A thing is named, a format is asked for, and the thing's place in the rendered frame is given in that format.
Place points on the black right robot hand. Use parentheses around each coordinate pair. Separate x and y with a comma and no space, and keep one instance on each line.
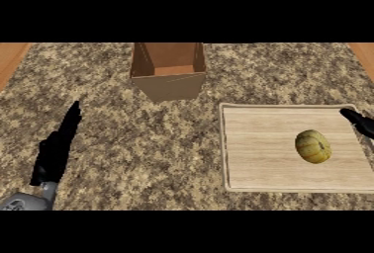
(362,122)

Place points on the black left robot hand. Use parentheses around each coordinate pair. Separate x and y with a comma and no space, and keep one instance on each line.
(56,154)

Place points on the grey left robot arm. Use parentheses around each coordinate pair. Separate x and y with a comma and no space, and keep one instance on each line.
(29,201)

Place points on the yellow-green squash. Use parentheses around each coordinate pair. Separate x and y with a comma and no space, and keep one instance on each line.
(313,146)

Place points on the pale wooden tray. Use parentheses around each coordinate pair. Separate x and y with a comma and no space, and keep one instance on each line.
(273,148)

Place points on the brown cardboard box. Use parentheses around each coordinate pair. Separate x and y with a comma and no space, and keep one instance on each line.
(169,70)

